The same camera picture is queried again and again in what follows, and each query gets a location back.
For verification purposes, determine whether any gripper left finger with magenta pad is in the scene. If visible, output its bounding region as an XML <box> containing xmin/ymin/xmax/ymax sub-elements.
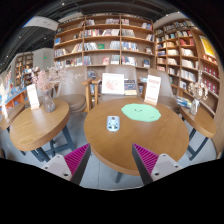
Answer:
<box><xmin>42</xmin><ymin>144</ymin><xmax>91</xmax><ymax>185</ymax></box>

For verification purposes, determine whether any wooden bookshelf right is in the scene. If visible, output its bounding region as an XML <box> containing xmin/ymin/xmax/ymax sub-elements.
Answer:
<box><xmin>154</xmin><ymin>19</ymin><xmax>220</xmax><ymax>116</ymax></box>

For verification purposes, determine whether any green smiley mouse pad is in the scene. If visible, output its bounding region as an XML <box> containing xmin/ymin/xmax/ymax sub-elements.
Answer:
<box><xmin>121</xmin><ymin>103</ymin><xmax>161</xmax><ymax>122</ymax></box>

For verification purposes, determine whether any white picture board on chair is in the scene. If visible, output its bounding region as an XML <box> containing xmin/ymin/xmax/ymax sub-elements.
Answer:
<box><xmin>102</xmin><ymin>73</ymin><xmax>124</xmax><ymax>95</ymax></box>

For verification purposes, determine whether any brown chair right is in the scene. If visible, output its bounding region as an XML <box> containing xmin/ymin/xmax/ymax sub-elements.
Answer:
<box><xmin>148</xmin><ymin>68</ymin><xmax>179</xmax><ymax>113</ymax></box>

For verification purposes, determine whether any round wooden left table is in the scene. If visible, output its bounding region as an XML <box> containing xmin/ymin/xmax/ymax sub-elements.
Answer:
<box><xmin>10</xmin><ymin>99</ymin><xmax>75</xmax><ymax>162</ymax></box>

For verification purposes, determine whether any large wooden bookshelf centre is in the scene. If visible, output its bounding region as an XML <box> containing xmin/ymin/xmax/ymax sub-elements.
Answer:
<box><xmin>53</xmin><ymin>13</ymin><xmax>157</xmax><ymax>70</ymax></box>

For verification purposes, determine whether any grey computer mouse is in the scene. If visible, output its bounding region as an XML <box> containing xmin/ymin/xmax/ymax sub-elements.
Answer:
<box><xmin>106</xmin><ymin>116</ymin><xmax>120</xmax><ymax>132</ymax></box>

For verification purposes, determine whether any white red sign stand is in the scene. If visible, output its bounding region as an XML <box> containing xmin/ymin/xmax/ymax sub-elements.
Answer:
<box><xmin>144</xmin><ymin>75</ymin><xmax>161</xmax><ymax>105</ymax></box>

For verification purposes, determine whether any brown chair left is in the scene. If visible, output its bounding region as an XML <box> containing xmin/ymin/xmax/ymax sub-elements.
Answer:
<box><xmin>56</xmin><ymin>66</ymin><xmax>93</xmax><ymax>113</ymax></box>

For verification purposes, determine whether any round wooden centre table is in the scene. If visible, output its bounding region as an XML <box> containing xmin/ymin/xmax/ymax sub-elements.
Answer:
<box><xmin>84</xmin><ymin>98</ymin><xmax>189</xmax><ymax>182</ymax></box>

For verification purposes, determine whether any yellow poster on shelf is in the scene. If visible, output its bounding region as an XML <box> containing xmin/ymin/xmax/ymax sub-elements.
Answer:
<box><xmin>199</xmin><ymin>35</ymin><xmax>215</xmax><ymax>58</ymax></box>

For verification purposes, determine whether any round wooden table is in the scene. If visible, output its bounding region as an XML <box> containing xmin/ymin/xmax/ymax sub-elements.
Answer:
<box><xmin>10</xmin><ymin>99</ymin><xmax>75</xmax><ymax>162</ymax></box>
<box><xmin>84</xmin><ymin>98</ymin><xmax>189</xmax><ymax>182</ymax></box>
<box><xmin>180</xmin><ymin>107</ymin><xmax>216</xmax><ymax>160</ymax></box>

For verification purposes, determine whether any wooden bookshelf far left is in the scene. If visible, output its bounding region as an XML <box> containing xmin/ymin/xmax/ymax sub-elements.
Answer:
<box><xmin>15</xmin><ymin>53</ymin><xmax>33</xmax><ymax>89</ymax></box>

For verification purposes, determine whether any glass trophy ornament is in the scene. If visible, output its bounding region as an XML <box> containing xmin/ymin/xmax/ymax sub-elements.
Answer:
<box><xmin>188</xmin><ymin>70</ymin><xmax>208</xmax><ymax>115</ymax></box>

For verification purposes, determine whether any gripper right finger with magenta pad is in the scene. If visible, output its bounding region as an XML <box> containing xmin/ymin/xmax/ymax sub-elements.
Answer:
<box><xmin>132</xmin><ymin>143</ymin><xmax>182</xmax><ymax>185</ymax></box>

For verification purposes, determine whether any glass vase with pink flowers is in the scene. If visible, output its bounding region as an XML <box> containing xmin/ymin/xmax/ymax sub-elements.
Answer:
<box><xmin>33</xmin><ymin>67</ymin><xmax>66</xmax><ymax>113</ymax></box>

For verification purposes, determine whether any white sign stand left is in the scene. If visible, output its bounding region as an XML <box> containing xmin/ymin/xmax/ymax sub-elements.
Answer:
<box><xmin>27</xmin><ymin>84</ymin><xmax>40</xmax><ymax>109</ymax></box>

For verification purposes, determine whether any round wooden right table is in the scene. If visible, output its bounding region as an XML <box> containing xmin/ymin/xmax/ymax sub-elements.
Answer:
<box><xmin>180</xmin><ymin>107</ymin><xmax>216</xmax><ymax>160</ymax></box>

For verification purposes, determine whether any wooden table far left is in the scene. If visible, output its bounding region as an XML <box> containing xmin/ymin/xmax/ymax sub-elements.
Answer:
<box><xmin>0</xmin><ymin>103</ymin><xmax>25</xmax><ymax>130</ymax></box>

